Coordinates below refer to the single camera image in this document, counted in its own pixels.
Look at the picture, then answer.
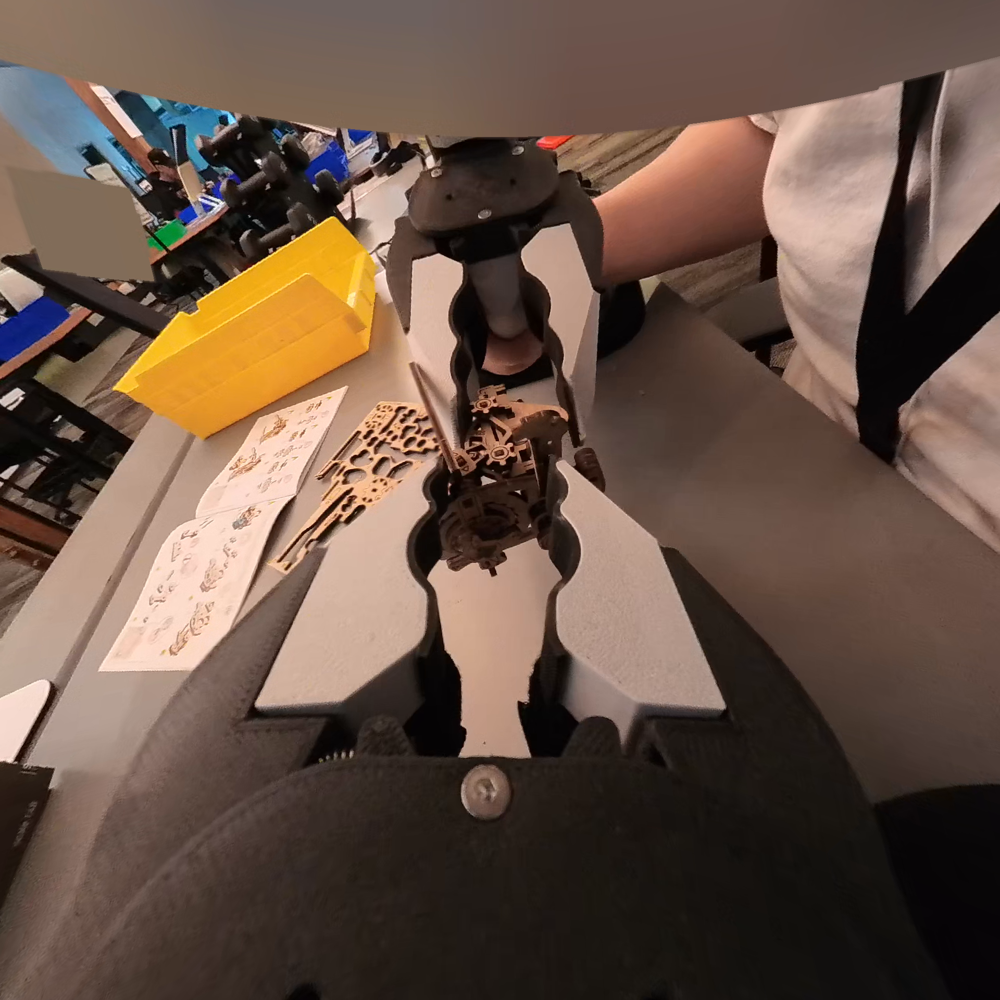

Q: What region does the blue storage bin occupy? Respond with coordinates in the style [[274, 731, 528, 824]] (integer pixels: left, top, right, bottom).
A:
[[0, 297, 73, 362]]

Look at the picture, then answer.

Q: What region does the black flat box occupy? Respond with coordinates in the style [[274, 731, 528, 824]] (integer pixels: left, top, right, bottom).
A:
[[0, 761, 56, 907]]

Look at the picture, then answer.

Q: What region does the person's right forearm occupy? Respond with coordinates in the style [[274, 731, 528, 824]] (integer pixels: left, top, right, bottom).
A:
[[591, 116, 781, 289]]

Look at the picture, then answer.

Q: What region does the rack of black dumbbells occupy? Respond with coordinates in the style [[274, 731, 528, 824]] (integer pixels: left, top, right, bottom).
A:
[[152, 116, 351, 278]]

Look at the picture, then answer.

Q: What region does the person's right hand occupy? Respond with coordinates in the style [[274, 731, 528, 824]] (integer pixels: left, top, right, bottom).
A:
[[483, 332, 548, 378]]

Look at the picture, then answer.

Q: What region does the white rounded flat board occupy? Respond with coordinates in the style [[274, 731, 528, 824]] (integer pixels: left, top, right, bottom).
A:
[[0, 679, 54, 764]]

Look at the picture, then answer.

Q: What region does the black metal shelf frame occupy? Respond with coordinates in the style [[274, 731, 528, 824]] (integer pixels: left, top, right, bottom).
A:
[[0, 252, 171, 540]]

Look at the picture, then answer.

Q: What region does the wooden cut-out parts sheet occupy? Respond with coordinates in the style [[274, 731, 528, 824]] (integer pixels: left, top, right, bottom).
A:
[[268, 401, 443, 575]]

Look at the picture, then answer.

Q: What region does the black neck strap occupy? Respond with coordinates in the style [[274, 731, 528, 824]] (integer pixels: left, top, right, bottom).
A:
[[854, 72, 1000, 464]]

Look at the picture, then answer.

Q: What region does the person's white shirt torso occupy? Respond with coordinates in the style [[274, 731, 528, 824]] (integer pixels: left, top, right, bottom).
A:
[[748, 56, 1000, 554]]

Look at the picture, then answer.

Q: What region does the wooden gear model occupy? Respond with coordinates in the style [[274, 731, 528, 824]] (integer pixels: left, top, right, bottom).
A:
[[433, 384, 581, 578]]

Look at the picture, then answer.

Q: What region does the printed instruction booklet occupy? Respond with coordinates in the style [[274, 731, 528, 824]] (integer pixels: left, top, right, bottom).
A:
[[98, 386, 349, 673]]

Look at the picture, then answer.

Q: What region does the thin wooden stick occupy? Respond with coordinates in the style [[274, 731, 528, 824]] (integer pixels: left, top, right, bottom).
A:
[[408, 361, 464, 475]]

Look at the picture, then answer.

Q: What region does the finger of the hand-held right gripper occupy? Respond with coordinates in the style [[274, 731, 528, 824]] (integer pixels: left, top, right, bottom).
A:
[[388, 219, 479, 429], [517, 219, 604, 448]]

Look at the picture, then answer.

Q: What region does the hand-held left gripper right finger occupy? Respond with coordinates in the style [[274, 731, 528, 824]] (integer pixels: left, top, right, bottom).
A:
[[537, 457, 728, 723]]

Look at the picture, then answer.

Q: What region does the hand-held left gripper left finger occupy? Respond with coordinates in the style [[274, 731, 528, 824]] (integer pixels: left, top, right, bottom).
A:
[[255, 462, 452, 721]]

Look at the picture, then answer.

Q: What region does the yellow plastic bin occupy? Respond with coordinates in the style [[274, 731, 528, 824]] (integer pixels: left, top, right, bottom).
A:
[[113, 216, 378, 441]]

